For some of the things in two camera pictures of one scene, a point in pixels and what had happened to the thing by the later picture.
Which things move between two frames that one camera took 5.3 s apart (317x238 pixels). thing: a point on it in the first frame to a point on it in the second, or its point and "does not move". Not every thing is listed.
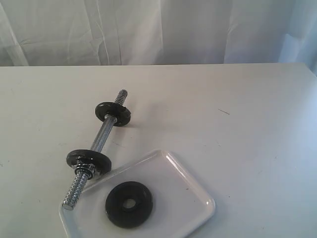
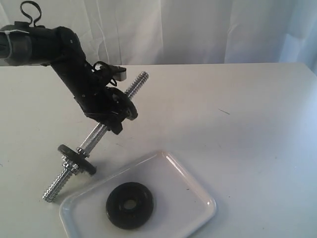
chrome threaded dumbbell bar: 78,186 to 68,167
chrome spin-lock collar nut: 87,169 to 73,167
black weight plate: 132,217 does not move
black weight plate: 102,162 to 83,163
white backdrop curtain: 73,32 does not move
